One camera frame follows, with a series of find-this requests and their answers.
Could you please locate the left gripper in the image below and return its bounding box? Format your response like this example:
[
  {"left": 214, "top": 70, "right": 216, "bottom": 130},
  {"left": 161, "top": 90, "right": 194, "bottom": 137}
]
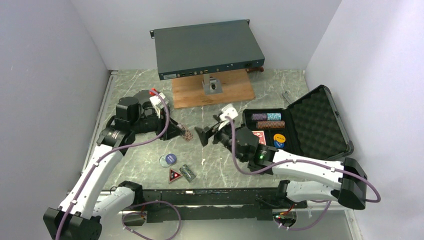
[{"left": 130, "top": 105, "right": 185, "bottom": 140}]

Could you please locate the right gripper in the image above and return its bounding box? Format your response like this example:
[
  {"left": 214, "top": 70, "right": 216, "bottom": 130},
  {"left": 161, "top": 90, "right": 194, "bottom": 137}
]
[{"left": 195, "top": 114, "right": 246, "bottom": 162}]

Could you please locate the green blue chip stack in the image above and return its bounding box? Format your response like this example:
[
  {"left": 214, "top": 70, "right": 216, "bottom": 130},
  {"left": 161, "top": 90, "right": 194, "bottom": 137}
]
[{"left": 179, "top": 164, "right": 196, "bottom": 182}]

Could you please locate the black poker set case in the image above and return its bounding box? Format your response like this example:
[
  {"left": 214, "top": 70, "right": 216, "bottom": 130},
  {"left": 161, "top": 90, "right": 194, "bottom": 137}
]
[{"left": 242, "top": 85, "right": 354, "bottom": 161}]

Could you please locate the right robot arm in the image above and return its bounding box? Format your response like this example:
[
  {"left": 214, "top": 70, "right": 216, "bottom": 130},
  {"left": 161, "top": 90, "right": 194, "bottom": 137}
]
[{"left": 195, "top": 117, "right": 369, "bottom": 210}]

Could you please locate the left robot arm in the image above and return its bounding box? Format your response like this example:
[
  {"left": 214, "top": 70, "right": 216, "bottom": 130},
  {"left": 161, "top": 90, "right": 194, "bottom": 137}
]
[{"left": 43, "top": 89, "right": 181, "bottom": 240}]

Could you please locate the blue small blind button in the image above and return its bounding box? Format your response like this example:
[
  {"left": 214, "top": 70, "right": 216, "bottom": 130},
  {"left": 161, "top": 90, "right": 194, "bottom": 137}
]
[{"left": 165, "top": 153, "right": 177, "bottom": 165}]

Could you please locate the red black triangle token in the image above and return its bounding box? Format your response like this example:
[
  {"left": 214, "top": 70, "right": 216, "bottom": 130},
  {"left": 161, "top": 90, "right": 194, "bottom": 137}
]
[{"left": 168, "top": 168, "right": 183, "bottom": 184}]

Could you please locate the purple poker chip stack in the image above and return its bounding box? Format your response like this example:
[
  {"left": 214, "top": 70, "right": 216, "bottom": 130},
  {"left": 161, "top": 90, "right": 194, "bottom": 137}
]
[{"left": 251, "top": 113, "right": 268, "bottom": 122}]

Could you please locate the red playing card deck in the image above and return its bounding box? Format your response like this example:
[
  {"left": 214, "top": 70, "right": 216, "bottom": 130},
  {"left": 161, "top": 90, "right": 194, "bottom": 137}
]
[{"left": 252, "top": 130, "right": 267, "bottom": 145}]

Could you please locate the wooden board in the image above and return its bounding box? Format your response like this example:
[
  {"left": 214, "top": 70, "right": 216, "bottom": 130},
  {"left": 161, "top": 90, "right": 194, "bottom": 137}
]
[{"left": 171, "top": 69, "right": 256, "bottom": 109}]

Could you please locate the brown orange chip stack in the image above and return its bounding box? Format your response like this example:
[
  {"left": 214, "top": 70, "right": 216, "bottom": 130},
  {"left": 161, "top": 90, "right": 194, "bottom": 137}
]
[{"left": 256, "top": 120, "right": 286, "bottom": 130}]

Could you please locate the light blue chip stack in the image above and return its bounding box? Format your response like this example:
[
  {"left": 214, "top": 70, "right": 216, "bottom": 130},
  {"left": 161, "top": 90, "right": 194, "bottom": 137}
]
[{"left": 266, "top": 112, "right": 282, "bottom": 121}]

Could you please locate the blue big blind button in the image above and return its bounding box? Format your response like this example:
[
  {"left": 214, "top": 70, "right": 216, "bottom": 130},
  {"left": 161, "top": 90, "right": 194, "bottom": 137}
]
[{"left": 273, "top": 140, "right": 285, "bottom": 149}]

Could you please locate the yellow dealer button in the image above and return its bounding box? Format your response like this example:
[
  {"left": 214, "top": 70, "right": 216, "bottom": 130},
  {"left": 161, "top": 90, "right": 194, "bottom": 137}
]
[{"left": 273, "top": 133, "right": 286, "bottom": 143}]

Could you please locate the grey rack server box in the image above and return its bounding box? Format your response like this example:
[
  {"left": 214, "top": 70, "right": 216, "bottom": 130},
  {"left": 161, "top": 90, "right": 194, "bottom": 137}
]
[{"left": 150, "top": 19, "right": 265, "bottom": 80}]

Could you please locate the grey metal bar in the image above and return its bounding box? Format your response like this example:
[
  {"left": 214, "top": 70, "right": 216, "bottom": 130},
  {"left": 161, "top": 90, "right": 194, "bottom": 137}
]
[{"left": 281, "top": 91, "right": 294, "bottom": 105}]

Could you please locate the grey metal stand bracket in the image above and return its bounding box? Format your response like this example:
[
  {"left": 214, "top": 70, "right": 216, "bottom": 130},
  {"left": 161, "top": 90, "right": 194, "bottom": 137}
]
[{"left": 202, "top": 74, "right": 223, "bottom": 95}]

